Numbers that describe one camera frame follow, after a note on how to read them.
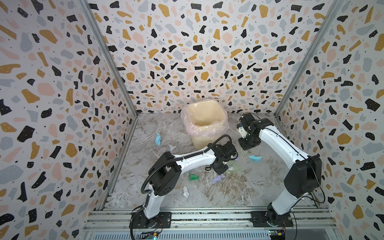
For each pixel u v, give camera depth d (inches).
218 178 34.5
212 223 28.9
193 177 34.5
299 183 18.0
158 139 40.7
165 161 19.7
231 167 35.3
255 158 37.5
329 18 29.5
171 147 39.7
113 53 34.3
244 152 40.6
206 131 31.5
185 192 31.9
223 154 25.0
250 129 24.6
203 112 37.9
